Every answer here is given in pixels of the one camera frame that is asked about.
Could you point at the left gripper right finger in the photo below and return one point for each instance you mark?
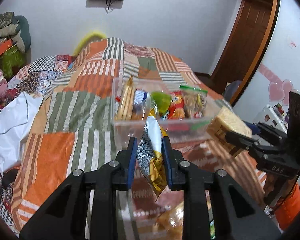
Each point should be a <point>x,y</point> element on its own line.
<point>235,214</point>

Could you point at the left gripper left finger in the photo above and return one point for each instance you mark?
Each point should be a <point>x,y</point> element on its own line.
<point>81,195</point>

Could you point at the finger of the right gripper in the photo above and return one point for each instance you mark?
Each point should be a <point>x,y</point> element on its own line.
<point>265,131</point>
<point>240,141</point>

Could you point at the purple label rice cracker pack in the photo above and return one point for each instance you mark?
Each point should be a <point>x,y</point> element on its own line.
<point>226,121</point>

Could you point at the green jelly cup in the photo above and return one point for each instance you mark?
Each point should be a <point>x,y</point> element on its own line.
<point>162,100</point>

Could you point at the yellow white chip bag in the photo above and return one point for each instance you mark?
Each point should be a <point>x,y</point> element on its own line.
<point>149,155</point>

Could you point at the long cracker roll packet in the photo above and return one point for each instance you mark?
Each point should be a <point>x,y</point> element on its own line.
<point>125,108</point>

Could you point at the orange sleeve right forearm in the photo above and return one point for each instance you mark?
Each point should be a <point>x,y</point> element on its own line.
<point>288,208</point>

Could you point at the white refrigerator with stickers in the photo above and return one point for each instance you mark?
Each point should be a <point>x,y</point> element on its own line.
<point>271,116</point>

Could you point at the green sealed cookie bag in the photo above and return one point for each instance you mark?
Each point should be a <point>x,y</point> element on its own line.
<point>194,101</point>

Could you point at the clear plastic storage bin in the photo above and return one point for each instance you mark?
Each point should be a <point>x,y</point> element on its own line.
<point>179,131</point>

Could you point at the red snack packet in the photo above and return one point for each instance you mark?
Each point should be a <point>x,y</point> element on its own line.
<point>176,108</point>

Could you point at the brown wooden door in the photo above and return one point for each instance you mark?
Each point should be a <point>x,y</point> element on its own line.
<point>243,43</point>

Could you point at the white cloth on bed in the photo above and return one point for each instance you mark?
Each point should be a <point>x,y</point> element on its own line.
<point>16,120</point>

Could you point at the blue white snack packet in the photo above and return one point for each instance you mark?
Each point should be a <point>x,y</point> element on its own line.
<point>140,100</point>

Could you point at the patchwork striped bedspread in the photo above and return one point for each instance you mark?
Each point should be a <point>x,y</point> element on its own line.
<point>73,130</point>

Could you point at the pink plush toy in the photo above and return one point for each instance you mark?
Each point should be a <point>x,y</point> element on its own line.
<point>3,86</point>

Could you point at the yellow chair back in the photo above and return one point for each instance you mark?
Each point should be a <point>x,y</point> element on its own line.
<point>87,39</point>

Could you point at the pile of cushions and boxes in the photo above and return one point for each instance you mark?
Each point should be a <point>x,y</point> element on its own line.
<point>15,41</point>

